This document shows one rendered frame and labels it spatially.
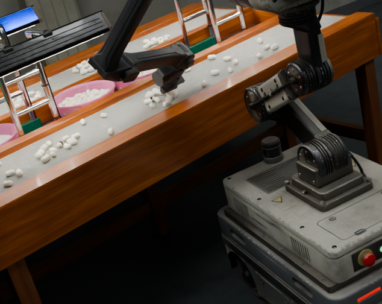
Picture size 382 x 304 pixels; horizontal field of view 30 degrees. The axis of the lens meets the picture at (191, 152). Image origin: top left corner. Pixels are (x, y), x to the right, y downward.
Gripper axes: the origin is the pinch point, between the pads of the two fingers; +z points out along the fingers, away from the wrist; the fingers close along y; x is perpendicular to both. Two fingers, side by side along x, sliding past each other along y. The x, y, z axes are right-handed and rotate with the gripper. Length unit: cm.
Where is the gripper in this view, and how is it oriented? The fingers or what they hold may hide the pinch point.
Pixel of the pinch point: (162, 91)
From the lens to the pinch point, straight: 266.7
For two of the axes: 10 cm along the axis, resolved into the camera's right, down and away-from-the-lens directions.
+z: -3.4, 4.2, 8.4
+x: 5.6, 8.1, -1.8
